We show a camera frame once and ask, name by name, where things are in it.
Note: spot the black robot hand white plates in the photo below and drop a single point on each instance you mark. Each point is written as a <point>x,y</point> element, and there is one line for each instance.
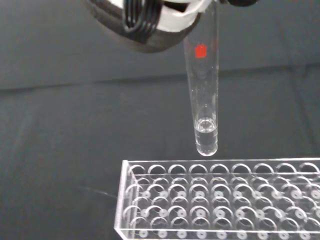
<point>140,30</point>

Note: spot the clear plastic test tube rack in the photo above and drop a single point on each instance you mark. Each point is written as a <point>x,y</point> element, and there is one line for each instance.
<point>225,173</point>

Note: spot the black bench cloth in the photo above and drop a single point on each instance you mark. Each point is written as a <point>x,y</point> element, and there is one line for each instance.
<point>50,125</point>

